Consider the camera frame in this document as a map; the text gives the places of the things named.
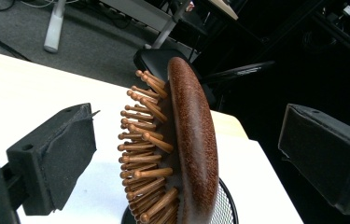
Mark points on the wooden hairbrush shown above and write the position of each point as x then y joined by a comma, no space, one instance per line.
194,140

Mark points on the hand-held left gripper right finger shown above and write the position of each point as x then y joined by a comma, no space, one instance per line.
328,155

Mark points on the black metal stand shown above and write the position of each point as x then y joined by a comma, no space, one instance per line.
343,39

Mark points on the white table mat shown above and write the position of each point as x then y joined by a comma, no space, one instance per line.
101,193

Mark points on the black mesh pen holder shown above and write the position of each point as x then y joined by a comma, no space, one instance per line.
225,208

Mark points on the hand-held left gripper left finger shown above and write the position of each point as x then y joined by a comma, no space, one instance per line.
51,161

